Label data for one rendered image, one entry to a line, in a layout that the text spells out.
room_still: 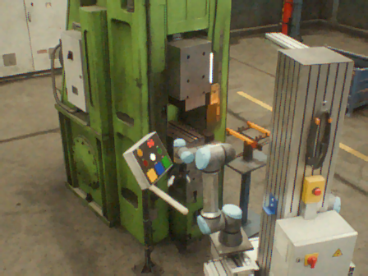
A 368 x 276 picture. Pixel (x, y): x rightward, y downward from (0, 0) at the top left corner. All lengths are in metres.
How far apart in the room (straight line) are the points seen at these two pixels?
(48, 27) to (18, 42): 0.58
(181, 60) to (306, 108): 1.36
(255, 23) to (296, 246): 9.44
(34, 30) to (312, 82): 6.73
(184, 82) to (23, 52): 5.38
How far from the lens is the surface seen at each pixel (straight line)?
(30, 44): 8.28
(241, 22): 10.98
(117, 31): 3.40
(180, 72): 3.18
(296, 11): 10.44
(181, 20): 3.28
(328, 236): 2.24
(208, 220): 2.53
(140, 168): 2.93
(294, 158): 2.11
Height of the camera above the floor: 2.58
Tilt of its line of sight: 27 degrees down
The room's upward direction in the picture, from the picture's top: straight up
